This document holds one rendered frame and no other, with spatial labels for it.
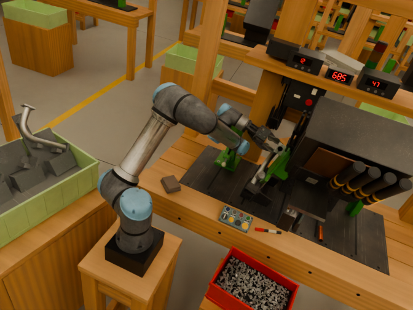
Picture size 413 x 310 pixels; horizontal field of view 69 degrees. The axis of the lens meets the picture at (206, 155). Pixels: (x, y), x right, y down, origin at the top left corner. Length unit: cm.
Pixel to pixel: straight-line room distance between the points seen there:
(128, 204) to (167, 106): 38
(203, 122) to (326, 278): 91
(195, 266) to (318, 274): 110
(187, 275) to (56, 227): 110
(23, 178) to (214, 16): 124
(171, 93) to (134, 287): 76
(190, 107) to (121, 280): 73
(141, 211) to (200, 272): 133
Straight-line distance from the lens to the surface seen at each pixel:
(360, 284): 158
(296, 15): 161
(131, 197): 114
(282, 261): 153
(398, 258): 185
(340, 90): 155
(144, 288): 131
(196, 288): 231
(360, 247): 173
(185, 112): 108
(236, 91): 186
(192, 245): 249
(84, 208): 163
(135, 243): 123
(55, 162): 171
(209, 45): 175
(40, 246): 153
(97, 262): 137
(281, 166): 147
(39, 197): 150
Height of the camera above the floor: 200
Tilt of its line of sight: 37 degrees down
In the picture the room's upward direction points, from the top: 13 degrees clockwise
